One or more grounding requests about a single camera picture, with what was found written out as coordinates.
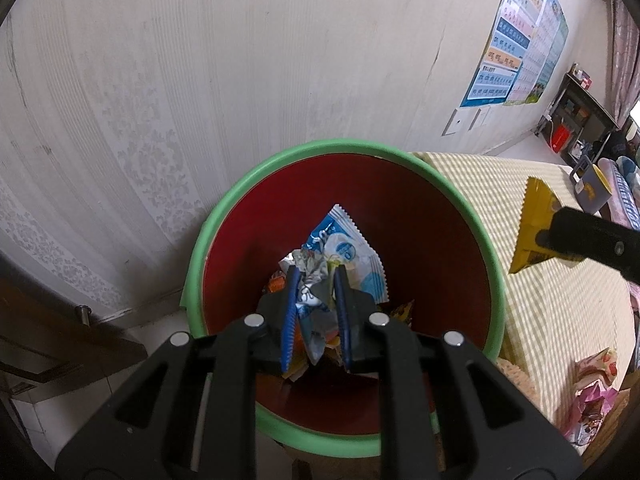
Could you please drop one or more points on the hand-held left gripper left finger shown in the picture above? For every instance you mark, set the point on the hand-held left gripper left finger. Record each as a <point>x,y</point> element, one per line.
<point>288,320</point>

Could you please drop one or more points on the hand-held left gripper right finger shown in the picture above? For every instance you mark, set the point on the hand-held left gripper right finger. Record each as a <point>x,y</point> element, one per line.
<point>343,325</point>

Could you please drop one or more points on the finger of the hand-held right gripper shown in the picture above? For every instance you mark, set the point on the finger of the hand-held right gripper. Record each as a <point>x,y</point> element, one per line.
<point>595,240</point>

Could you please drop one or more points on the silver wrapper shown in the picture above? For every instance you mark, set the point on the silver wrapper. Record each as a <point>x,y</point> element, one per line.
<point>315,305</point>

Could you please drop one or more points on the orange snack wrapper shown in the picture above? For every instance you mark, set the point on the orange snack wrapper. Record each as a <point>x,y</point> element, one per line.
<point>275,284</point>

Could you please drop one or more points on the yellow snack wrapper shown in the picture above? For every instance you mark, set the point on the yellow snack wrapper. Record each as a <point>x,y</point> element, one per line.
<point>531,210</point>

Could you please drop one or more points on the blue white snack wrapper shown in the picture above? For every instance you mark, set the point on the blue white snack wrapper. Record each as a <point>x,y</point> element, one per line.
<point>350,250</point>

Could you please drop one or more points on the red bin green rim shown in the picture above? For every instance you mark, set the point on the red bin green rim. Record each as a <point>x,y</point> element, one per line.
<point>430,220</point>

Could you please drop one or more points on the pink snack wrapper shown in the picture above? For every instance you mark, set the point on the pink snack wrapper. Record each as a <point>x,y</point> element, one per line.
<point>592,400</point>

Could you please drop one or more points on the blue mug yellow inside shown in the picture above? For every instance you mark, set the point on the blue mug yellow inside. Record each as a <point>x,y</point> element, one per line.
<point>594,191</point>

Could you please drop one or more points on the checked yellow tablecloth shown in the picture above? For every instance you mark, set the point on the checked yellow tablecloth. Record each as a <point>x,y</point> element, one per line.
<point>550,320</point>

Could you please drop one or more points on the dark clothes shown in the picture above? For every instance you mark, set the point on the dark clothes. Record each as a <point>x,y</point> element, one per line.
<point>609,146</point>

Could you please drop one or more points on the red container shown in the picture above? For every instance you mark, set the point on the red container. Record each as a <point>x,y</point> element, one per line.
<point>561,136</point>

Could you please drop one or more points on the dark shelf desk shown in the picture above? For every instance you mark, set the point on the dark shelf desk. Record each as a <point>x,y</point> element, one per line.
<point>590,105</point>

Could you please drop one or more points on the person's brown fuzzy clothing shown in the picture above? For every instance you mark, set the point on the person's brown fuzzy clothing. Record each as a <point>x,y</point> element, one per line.
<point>517,380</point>

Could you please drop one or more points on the pink box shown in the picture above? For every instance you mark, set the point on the pink box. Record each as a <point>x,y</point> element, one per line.
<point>586,79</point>

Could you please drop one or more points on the pink curtain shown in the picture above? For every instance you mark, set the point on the pink curtain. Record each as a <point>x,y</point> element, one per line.
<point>625,60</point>

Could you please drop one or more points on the metal door stopper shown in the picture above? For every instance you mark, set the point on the metal door stopper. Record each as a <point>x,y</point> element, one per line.
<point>83,314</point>

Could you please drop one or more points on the dark wooden door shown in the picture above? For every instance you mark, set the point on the dark wooden door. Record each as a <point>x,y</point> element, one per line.
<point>55,345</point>

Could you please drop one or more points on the white wall socket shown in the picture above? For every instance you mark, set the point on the white wall socket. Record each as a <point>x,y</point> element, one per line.
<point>481,117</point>
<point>456,122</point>

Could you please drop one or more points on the blue chart wall poster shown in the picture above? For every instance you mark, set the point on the blue chart wall poster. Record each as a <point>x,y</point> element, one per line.
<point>492,67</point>

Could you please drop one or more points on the green edged wall poster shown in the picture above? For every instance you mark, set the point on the green edged wall poster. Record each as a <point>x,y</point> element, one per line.
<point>557,42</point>

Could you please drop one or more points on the white chart wall poster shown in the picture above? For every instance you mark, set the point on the white chart wall poster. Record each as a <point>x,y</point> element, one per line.
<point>539,45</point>

